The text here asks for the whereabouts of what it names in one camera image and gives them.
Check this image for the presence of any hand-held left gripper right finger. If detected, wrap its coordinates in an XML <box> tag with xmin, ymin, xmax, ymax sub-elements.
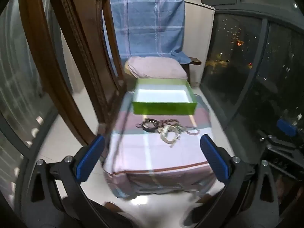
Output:
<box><xmin>190</xmin><ymin>134</ymin><xmax>279</xmax><ymax>228</ymax></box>

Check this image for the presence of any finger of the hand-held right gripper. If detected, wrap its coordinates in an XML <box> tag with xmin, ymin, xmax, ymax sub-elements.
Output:
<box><xmin>276</xmin><ymin>119</ymin><xmax>298</xmax><ymax>136</ymax></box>

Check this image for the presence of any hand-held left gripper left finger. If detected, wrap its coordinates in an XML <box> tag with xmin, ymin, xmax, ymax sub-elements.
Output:
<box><xmin>18</xmin><ymin>134</ymin><xmax>113</xmax><ymax>228</ymax></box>

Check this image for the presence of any pink beaded bracelet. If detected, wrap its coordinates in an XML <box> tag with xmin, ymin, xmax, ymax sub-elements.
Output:
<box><xmin>186</xmin><ymin>125</ymin><xmax>200</xmax><ymax>136</ymax></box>

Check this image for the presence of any green cardboard box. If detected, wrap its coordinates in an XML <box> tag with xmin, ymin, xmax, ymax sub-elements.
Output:
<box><xmin>132</xmin><ymin>78</ymin><xmax>198</xmax><ymax>115</ymax></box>

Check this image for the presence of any striped pink cloth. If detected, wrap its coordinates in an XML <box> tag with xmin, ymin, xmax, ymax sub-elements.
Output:
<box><xmin>102</xmin><ymin>91</ymin><xmax>216</xmax><ymax>199</ymax></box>

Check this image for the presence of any dark framed glass window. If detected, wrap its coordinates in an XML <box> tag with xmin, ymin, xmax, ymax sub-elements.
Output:
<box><xmin>201</xmin><ymin>3</ymin><xmax>304</xmax><ymax>162</ymax></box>

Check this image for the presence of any dark wooden bench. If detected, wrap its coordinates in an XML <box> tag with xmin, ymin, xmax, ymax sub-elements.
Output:
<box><xmin>180</xmin><ymin>57</ymin><xmax>202</xmax><ymax>86</ymax></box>

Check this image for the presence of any glass sliding door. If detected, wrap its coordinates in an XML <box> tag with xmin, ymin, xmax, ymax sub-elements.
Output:
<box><xmin>0</xmin><ymin>0</ymin><xmax>72</xmax><ymax>167</ymax></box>

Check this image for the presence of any carved wooden chair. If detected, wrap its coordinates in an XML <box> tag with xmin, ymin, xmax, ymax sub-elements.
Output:
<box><xmin>18</xmin><ymin>0</ymin><xmax>129</xmax><ymax>149</ymax></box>

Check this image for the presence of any pink pillow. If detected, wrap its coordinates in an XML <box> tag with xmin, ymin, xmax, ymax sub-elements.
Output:
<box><xmin>123</xmin><ymin>56</ymin><xmax>188</xmax><ymax>79</ymax></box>

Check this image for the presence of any blue plaid cloth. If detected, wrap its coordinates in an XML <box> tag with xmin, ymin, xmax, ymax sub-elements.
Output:
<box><xmin>103</xmin><ymin>0</ymin><xmax>191</xmax><ymax>74</ymax></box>

